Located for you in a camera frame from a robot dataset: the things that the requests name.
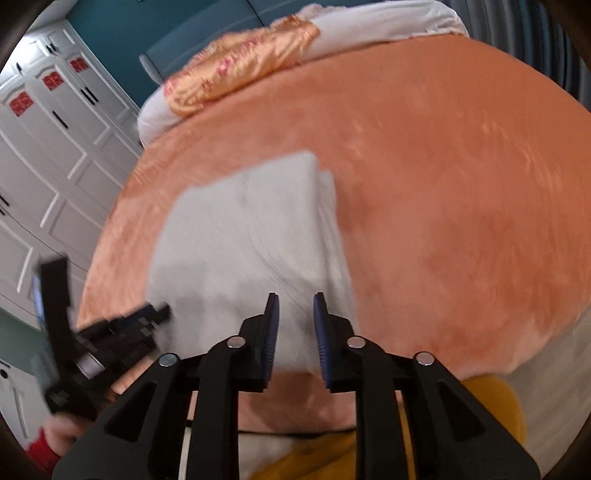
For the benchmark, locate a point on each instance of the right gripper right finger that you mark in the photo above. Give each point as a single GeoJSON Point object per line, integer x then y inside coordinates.
{"type": "Point", "coordinates": [454, 435]}

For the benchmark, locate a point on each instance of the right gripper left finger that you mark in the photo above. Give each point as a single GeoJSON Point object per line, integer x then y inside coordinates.
{"type": "Point", "coordinates": [180, 418]}

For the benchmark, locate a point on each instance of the cream sweater with black hearts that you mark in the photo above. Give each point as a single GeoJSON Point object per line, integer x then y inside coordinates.
{"type": "Point", "coordinates": [225, 247]}

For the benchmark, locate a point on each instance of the person's left hand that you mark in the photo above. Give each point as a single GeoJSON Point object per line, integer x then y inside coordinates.
{"type": "Point", "coordinates": [61, 431]}

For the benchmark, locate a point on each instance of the white panelled wardrobe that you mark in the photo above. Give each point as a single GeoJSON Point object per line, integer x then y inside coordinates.
{"type": "Point", "coordinates": [68, 144]}

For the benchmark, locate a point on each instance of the orange plush bed blanket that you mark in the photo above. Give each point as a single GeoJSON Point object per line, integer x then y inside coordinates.
{"type": "Point", "coordinates": [463, 185]}

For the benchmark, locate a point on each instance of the blue upholstered headboard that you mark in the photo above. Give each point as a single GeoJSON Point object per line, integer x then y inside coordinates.
{"type": "Point", "coordinates": [168, 33]}

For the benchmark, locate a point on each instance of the orange floral satin pillow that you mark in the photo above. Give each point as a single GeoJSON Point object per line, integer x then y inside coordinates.
{"type": "Point", "coordinates": [235, 60]}

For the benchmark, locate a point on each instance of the grey blue curtain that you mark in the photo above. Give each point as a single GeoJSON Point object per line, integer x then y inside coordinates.
{"type": "Point", "coordinates": [527, 31]}

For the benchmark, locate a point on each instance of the white rolled duvet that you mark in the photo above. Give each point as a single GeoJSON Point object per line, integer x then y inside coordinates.
{"type": "Point", "coordinates": [342, 29]}

